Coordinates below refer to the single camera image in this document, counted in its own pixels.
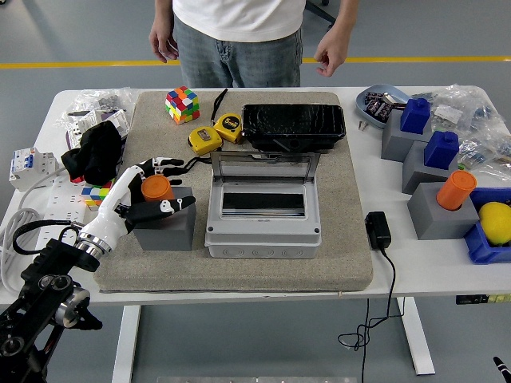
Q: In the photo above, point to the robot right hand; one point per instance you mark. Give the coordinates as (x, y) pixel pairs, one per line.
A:
(503, 368)

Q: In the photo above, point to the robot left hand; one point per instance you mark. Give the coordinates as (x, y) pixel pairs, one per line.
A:
(108, 207)

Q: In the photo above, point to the person's left hand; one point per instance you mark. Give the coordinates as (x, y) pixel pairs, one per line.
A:
(333, 52)

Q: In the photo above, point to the person's right hand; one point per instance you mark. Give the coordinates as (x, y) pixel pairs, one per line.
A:
(161, 40)

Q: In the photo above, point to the orange cylinder battery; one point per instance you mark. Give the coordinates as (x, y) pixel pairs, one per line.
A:
(155, 189)
(457, 189)

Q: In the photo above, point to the grey block with round hole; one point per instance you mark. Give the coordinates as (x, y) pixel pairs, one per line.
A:
(167, 237)

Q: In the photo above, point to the smoky transparent box lid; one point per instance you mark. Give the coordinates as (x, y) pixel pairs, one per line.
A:
(263, 167)

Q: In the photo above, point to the person's right forearm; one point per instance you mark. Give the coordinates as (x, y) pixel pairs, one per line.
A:
(163, 10)

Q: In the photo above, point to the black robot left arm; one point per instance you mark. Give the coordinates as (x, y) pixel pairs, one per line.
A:
(40, 287)

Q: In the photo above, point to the person's left forearm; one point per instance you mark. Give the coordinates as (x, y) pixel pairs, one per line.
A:
(345, 16)

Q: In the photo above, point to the black plastic tray box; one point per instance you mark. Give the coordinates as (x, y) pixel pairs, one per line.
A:
(293, 119)

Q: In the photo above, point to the grey electrical junction box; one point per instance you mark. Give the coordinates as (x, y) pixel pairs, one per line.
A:
(263, 243)

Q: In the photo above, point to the colourful puzzle cube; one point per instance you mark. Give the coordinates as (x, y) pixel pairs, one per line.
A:
(96, 196)
(182, 105)

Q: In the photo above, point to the black office chair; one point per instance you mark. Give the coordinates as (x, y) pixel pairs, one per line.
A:
(321, 15)

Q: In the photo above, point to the white power strip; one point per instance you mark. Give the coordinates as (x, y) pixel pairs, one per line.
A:
(64, 199)

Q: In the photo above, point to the black cloth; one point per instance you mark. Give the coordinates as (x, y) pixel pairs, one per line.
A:
(97, 151)

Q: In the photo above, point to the black purple packet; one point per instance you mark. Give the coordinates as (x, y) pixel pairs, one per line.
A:
(374, 97)
(379, 108)

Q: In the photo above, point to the light blue dish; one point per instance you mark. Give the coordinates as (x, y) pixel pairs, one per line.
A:
(360, 107)

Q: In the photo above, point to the black table control panel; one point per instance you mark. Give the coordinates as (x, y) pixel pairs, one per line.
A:
(471, 300)

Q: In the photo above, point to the silver black clip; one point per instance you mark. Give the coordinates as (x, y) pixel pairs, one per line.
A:
(393, 99)

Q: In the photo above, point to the person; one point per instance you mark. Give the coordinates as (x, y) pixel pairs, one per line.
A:
(239, 40)

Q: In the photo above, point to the small metal screws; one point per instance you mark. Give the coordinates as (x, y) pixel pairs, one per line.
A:
(362, 125)

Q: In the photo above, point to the white circuit breaker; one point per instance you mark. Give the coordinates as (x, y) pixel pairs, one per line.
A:
(30, 167)

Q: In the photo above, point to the white table leg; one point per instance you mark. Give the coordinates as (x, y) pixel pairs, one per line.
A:
(125, 343)
(417, 339)

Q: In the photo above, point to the clear bag of small parts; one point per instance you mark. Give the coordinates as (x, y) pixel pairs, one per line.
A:
(467, 99)
(483, 153)
(92, 99)

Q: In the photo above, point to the blue stepped block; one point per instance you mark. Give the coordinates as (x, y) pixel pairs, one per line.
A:
(441, 149)
(415, 115)

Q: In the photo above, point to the grey holder block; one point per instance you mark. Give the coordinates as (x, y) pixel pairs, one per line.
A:
(435, 219)
(395, 139)
(415, 171)

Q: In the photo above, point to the yellow tape measure plain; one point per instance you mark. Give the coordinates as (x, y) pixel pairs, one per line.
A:
(204, 140)

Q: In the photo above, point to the yellow tape measure 5m label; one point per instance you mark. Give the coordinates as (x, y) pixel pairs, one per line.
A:
(228, 127)

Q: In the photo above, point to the blue plastic bin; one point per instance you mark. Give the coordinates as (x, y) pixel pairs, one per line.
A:
(483, 251)

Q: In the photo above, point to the yellow lemon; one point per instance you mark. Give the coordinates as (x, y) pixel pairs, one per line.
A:
(497, 223)

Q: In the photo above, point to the grey-brown fabric mat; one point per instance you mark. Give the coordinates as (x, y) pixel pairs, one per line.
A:
(239, 275)

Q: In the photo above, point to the black power adapter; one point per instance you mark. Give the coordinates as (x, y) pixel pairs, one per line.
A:
(378, 231)

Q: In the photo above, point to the white wall socket pack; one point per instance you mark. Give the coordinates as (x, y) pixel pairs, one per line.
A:
(80, 127)
(116, 119)

